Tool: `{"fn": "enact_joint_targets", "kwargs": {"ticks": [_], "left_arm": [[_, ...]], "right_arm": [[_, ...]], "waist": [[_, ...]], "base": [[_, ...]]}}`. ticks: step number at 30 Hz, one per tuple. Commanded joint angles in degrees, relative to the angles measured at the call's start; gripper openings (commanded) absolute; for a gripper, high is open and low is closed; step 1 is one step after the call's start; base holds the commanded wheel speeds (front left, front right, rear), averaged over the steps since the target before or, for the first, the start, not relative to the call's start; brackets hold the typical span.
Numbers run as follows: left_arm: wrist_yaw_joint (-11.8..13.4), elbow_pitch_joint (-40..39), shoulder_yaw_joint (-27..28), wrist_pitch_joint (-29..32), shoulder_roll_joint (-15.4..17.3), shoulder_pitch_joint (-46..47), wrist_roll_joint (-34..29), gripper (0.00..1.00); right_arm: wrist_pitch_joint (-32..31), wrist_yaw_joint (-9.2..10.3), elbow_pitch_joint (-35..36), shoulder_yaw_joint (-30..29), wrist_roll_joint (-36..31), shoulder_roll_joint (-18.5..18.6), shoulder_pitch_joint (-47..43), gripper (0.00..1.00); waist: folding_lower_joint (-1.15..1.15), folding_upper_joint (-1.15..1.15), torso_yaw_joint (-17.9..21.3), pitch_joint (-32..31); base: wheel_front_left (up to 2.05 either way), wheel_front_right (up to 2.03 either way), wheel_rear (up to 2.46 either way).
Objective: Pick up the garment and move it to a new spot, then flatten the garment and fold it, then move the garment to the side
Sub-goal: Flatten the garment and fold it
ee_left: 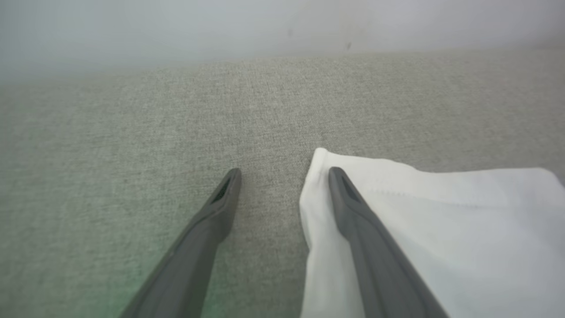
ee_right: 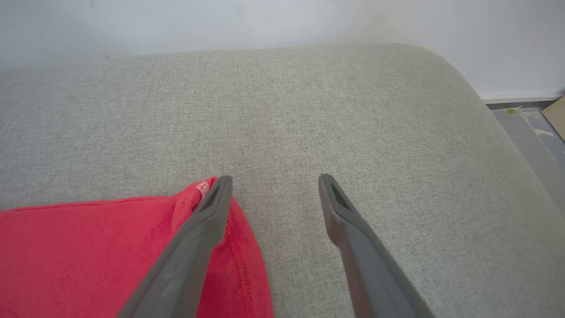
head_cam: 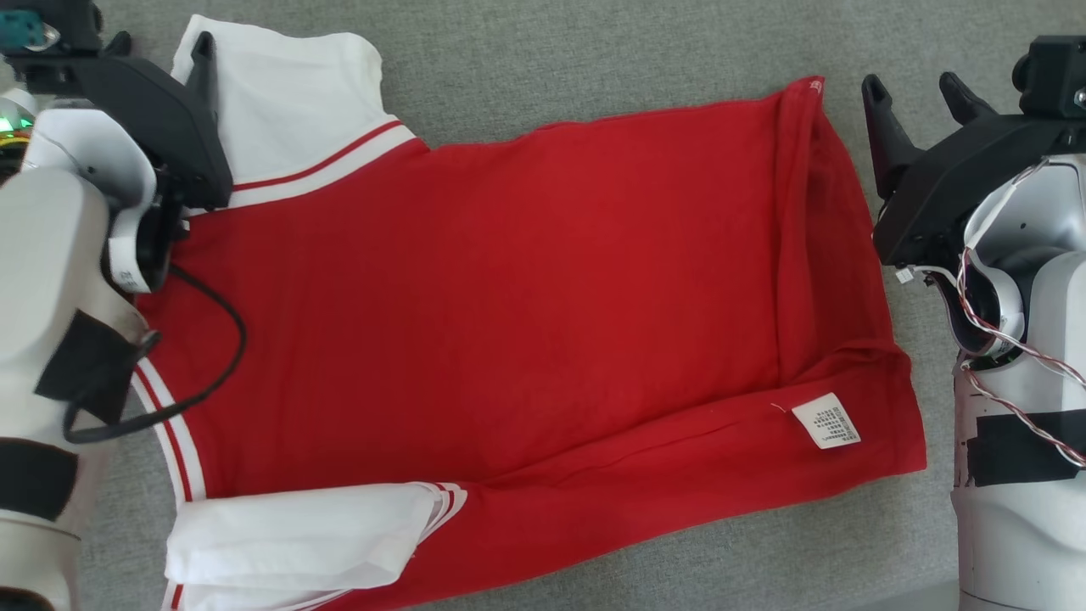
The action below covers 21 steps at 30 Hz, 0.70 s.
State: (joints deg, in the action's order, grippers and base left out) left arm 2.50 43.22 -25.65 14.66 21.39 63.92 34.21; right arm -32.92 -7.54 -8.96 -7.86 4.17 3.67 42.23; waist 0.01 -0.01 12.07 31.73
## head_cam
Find red white twisted wires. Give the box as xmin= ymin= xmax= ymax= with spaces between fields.
xmin=954 ymin=157 xmax=1086 ymax=469

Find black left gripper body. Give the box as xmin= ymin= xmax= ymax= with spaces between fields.
xmin=75 ymin=53 xmax=235 ymax=213

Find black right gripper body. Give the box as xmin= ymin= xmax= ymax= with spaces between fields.
xmin=872 ymin=113 xmax=1086 ymax=269

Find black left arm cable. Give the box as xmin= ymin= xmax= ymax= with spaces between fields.
xmin=64 ymin=263 xmax=249 ymax=446

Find red shirt with white sleeves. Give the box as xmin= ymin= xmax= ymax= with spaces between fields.
xmin=132 ymin=13 xmax=928 ymax=611

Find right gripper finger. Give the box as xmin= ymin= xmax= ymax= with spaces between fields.
xmin=861 ymin=74 xmax=924 ymax=202
xmin=938 ymin=71 xmax=999 ymax=130

